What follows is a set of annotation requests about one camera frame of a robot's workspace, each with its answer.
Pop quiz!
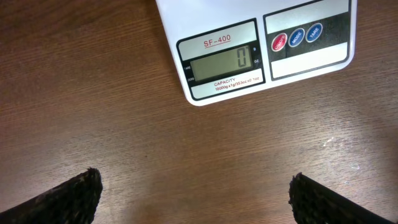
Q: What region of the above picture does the white digital kitchen scale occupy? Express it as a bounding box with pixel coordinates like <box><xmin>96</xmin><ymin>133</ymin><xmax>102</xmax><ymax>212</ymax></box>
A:
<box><xmin>156</xmin><ymin>0</ymin><xmax>358</xmax><ymax>106</ymax></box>

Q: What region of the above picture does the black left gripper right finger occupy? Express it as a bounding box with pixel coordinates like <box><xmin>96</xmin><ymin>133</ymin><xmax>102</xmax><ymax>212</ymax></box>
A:
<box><xmin>289</xmin><ymin>172</ymin><xmax>394</xmax><ymax>224</ymax></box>

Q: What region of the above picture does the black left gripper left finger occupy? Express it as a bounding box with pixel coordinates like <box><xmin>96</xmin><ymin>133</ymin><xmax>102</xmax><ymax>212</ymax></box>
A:
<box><xmin>1</xmin><ymin>167</ymin><xmax>103</xmax><ymax>224</ymax></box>

